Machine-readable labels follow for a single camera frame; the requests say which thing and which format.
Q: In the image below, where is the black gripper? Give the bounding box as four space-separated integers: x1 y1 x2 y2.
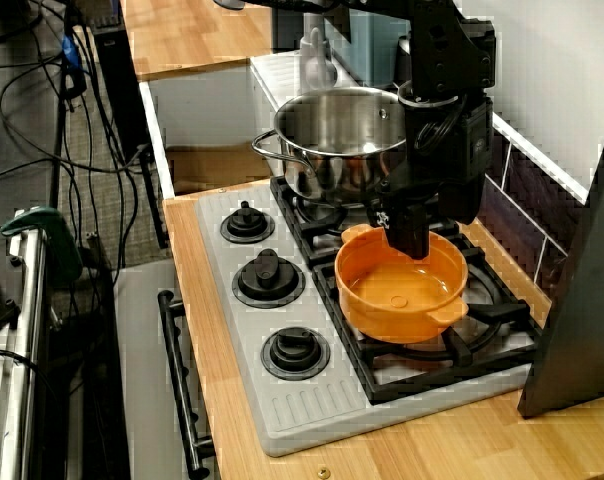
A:
376 92 494 260

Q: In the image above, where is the orange plastic toy pot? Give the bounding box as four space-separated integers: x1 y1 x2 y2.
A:
334 223 471 345

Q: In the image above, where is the dark tiled backsplash panel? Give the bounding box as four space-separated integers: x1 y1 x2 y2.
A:
474 112 591 306

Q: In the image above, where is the stainless steel cooking pot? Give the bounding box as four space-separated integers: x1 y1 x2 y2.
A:
251 87 408 207

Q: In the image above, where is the black burner grate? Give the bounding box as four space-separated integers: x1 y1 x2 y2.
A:
311 233 543 406
269 174 461 269

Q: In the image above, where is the black stove knob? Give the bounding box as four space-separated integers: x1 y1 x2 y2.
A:
260 327 332 382
219 200 277 245
231 248 307 309

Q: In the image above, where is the black side panel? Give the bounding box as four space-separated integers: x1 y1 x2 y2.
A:
516 89 604 420

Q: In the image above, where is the teal box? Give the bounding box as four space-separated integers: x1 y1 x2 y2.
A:
326 9 414 91

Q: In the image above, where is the grey toy faucet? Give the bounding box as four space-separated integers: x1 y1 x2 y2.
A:
296 12 341 94

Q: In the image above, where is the brown cardboard sheet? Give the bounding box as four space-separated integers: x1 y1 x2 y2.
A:
166 145 276 196

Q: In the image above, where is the grey toy stove panel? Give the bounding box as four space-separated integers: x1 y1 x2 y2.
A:
194 187 543 457

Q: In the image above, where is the wooden kitchen countertop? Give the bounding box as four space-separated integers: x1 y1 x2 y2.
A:
161 169 604 480

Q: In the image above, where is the black base box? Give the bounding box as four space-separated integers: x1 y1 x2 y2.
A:
271 7 304 51

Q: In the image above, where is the white toy sink basin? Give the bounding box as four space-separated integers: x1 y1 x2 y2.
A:
139 49 363 201

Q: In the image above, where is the wooden table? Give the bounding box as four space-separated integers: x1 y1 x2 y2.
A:
119 0 273 82

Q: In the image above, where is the white oven cabinet front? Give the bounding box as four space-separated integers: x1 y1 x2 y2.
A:
112 259 218 480

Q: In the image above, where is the black computer tower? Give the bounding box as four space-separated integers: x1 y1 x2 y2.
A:
90 19 153 164

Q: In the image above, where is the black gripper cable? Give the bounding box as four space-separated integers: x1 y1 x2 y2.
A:
414 107 463 154

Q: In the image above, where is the black oven door handle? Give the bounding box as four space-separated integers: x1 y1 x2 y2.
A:
156 289 217 474

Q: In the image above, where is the black hanging cable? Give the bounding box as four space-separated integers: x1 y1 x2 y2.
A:
49 64 76 211

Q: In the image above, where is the blue cable plug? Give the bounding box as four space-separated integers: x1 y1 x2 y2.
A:
60 33 83 69

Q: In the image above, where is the aluminium frame rail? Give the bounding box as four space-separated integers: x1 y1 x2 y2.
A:
0 209 51 480

